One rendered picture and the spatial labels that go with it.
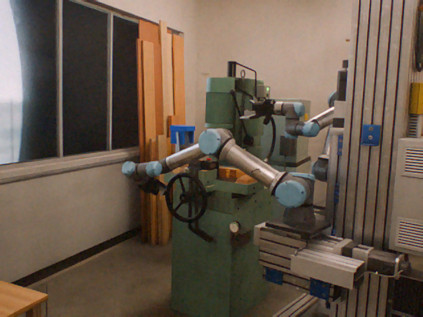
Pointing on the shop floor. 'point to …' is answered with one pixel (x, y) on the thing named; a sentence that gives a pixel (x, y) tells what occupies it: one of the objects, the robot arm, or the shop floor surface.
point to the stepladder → (182, 136)
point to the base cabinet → (217, 265)
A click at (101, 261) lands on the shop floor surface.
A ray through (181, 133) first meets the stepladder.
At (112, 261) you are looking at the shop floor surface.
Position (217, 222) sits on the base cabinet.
